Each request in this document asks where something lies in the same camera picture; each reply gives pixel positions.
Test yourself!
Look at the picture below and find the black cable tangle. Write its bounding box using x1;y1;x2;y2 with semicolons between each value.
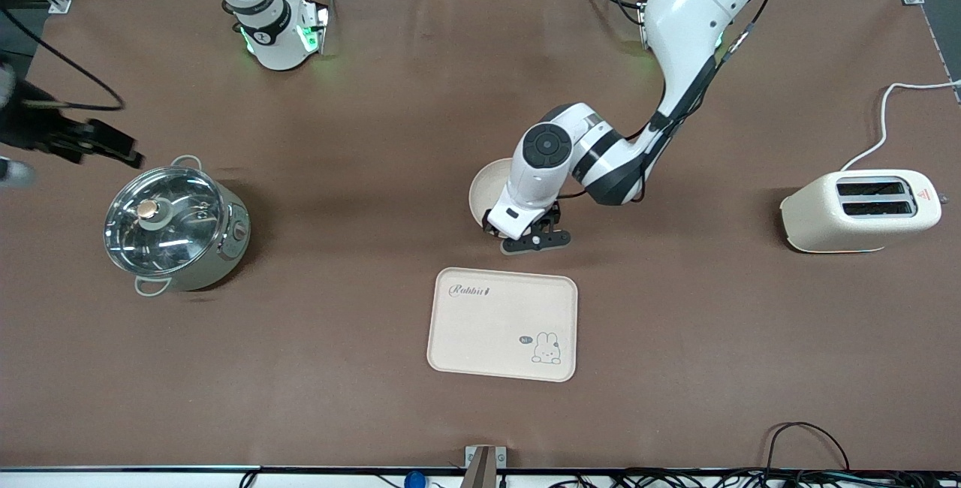
548;468;961;488

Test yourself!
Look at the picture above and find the black looped cable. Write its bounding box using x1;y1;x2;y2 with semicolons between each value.
765;421;854;474

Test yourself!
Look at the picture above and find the cream round plate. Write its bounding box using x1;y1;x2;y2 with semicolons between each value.
468;158;520;231

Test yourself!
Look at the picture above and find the brown table mat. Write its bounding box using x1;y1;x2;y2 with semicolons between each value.
0;0;961;472

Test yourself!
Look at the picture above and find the white toaster power cable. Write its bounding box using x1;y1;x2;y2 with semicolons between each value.
839;80;961;172

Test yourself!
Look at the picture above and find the glass pot lid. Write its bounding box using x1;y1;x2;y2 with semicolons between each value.
104;166;226;277

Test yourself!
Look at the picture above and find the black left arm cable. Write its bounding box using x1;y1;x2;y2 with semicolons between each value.
559;0;779;201

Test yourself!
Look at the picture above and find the cream two-slot toaster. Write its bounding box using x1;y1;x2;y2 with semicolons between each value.
779;169;951;254

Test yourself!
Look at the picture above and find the cream rabbit print tray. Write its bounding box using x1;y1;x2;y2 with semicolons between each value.
426;267;579;383

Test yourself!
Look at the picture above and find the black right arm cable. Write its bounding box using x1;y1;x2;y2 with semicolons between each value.
0;6;125;113

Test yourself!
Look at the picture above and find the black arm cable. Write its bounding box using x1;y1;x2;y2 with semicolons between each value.
0;6;125;113
559;0;779;201

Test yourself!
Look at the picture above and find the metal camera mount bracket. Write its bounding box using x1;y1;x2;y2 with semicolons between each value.
465;445;508;488

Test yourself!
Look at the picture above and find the pale green electric pot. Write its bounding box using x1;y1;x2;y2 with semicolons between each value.
104;155;252;298

